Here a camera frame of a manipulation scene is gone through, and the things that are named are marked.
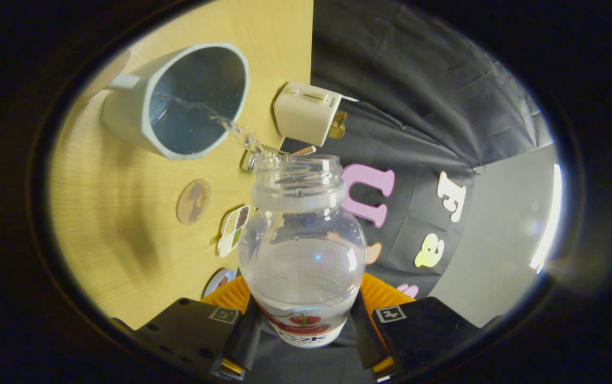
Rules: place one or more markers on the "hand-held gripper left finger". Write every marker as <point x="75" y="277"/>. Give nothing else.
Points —
<point x="247" y="336"/>

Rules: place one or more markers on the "white toaster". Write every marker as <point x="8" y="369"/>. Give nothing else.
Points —
<point x="303" y="112"/>

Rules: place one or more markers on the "black backdrop cloth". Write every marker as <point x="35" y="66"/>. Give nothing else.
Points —
<point x="418" y="80"/>

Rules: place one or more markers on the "round brown coaster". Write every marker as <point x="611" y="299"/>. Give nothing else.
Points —
<point x="194" y="201"/>

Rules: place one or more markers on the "wooden table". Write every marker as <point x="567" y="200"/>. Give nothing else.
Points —
<point x="125" y="224"/>

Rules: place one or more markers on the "light blue plate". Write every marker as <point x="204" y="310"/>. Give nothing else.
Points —
<point x="212" y="282"/>

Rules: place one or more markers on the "white divided bean tray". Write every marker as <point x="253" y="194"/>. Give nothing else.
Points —
<point x="233" y="232"/>

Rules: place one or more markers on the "clear juice bottle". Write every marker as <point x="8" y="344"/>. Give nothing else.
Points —
<point x="303" y="266"/>

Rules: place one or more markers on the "white cup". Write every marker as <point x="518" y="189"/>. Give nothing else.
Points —
<point x="125" y="112"/>

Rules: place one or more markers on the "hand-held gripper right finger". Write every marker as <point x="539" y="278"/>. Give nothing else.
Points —
<point x="364" y="336"/>

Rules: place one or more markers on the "brown toast slice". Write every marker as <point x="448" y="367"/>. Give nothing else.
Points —
<point x="338" y="125"/>

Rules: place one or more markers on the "brown meat piece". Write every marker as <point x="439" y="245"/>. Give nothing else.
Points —
<point x="223" y="281"/>

